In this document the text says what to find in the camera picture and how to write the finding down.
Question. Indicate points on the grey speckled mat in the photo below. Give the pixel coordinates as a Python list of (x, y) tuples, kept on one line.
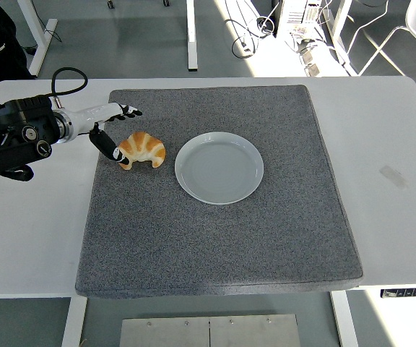
[(211, 246)]

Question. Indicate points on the white computer tower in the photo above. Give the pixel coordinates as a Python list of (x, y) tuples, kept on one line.
[(298, 14)]

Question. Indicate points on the table height control panel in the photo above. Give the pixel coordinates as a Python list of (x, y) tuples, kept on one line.
[(410, 292)]

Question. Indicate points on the grey power adapter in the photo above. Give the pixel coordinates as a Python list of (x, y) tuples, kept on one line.
[(312, 69), (307, 56)]

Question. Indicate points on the white desk leg with foot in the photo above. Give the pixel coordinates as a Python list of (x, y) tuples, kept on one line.
[(192, 36), (44, 47)]

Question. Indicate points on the golden croissant bread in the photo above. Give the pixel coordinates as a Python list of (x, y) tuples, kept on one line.
[(143, 142)]

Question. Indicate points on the grey metal plate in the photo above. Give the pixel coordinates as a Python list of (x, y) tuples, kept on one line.
[(164, 332), (255, 330)]

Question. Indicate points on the clear tape patch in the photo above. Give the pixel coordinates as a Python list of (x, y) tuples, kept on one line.
[(394, 177)]

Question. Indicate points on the white table leg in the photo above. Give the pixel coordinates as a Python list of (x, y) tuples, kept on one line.
[(73, 321), (344, 321)]

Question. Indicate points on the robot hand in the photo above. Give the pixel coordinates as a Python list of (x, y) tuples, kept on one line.
[(92, 114)]

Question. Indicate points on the round grey plate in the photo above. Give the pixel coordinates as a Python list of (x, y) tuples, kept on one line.
[(219, 170)]

